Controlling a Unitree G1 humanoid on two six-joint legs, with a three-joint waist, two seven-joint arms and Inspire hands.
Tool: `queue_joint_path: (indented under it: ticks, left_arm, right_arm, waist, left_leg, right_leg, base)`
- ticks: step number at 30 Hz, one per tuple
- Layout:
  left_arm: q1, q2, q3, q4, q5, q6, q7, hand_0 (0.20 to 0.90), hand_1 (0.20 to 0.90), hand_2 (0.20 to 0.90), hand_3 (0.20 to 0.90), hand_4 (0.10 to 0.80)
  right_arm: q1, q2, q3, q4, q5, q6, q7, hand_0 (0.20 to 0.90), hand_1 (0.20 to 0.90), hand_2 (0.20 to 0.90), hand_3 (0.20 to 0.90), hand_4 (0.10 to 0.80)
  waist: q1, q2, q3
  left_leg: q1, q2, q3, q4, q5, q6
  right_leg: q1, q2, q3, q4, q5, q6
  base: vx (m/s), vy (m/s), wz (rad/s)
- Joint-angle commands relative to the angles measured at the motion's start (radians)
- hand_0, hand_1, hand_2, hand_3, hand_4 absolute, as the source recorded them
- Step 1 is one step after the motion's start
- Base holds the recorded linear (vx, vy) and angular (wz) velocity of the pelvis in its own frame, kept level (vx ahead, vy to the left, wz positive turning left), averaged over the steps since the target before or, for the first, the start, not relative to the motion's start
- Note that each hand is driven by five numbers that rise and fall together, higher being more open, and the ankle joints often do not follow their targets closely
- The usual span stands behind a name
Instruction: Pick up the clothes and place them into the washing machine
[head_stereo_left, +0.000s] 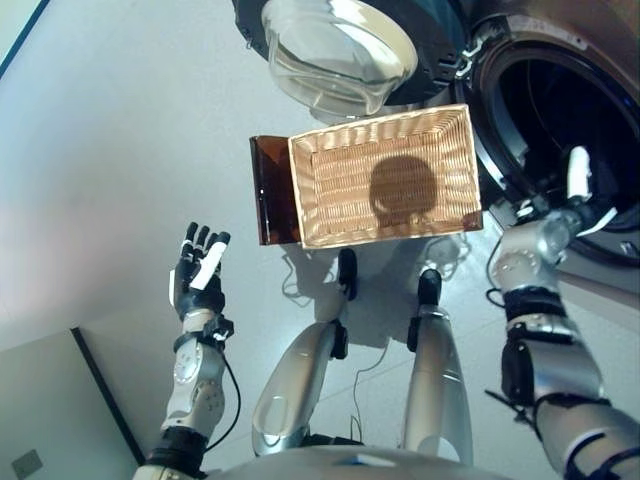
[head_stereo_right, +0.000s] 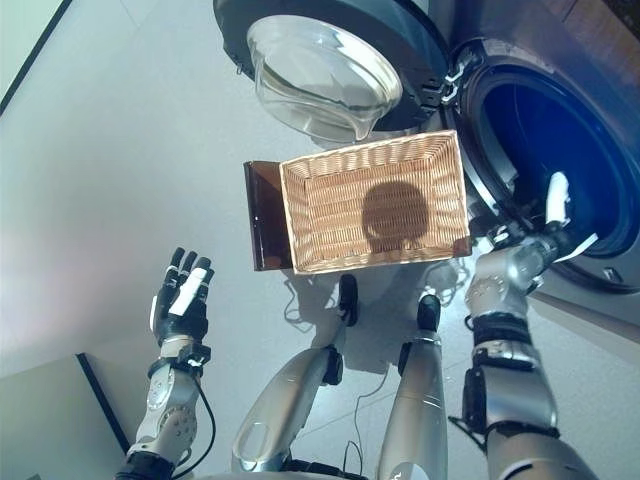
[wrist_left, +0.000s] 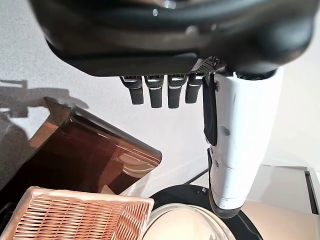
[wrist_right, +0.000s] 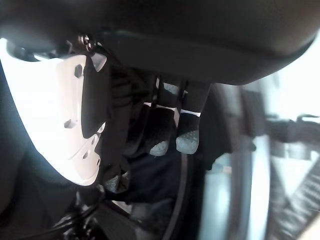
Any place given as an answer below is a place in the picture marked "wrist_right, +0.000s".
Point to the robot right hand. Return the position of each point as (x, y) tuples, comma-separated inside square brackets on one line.
[(175, 37)]

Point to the grey front-load washing machine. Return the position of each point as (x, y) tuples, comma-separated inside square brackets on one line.
[(250, 187)]

